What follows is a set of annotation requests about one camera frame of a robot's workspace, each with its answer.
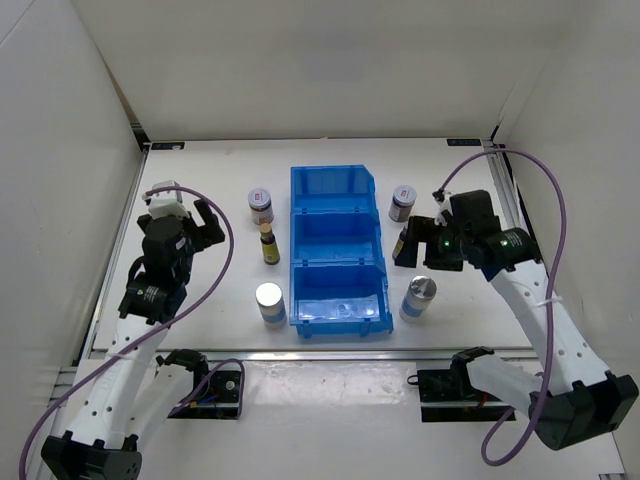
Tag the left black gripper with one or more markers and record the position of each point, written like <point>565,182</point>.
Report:
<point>210,232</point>

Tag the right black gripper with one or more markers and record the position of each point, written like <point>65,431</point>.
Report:
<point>420,229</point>

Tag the silver-lid shaker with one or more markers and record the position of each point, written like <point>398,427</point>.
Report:
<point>270,301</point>
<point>419,294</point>

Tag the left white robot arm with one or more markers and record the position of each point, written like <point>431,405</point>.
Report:
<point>105,439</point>

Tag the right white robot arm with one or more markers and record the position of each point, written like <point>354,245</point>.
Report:
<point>576,397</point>

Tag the right yellow-label small bottle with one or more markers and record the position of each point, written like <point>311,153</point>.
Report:
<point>399,243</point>

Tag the yellow-label small bottle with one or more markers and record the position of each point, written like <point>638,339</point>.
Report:
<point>399,243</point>
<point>270,251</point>

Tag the right dark sauce jar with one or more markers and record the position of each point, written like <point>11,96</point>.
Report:
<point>402,202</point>

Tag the dark sauce jar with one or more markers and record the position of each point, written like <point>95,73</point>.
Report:
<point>402,202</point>
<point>260,204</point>

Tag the left dark sauce jar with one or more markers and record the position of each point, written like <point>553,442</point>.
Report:
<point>260,204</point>

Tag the left yellow-label small bottle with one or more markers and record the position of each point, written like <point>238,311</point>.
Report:
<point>270,251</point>

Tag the left blue corner label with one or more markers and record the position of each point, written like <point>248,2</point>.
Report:
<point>167,146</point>

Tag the blue corner label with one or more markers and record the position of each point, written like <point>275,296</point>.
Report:
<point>167,146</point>
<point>463,142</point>

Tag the blue three-compartment plastic bin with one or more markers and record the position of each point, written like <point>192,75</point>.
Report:
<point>338,277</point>

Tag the right blue corner label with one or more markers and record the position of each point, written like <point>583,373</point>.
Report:
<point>463,142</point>

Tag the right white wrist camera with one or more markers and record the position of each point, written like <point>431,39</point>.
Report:
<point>442,198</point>

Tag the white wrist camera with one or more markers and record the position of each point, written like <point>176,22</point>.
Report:
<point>166,203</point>
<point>442,198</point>

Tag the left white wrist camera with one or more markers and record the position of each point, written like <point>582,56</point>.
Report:
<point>166,203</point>

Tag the right aluminium frame rail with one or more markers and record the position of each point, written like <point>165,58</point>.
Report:
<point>497,326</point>

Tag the aluminium frame rail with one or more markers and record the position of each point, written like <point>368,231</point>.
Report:
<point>86,347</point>
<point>66,375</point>
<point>497,326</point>

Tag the front aluminium frame rail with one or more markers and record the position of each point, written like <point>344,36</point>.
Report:
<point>66,375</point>

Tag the left aluminium frame rail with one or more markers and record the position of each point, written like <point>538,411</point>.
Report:
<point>86,347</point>

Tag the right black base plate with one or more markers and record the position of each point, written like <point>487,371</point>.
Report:
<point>440,402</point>

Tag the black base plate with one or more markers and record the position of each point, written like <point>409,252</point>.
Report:
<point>221,398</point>
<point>440,402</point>

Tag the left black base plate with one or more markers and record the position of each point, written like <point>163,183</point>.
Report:
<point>221,398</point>

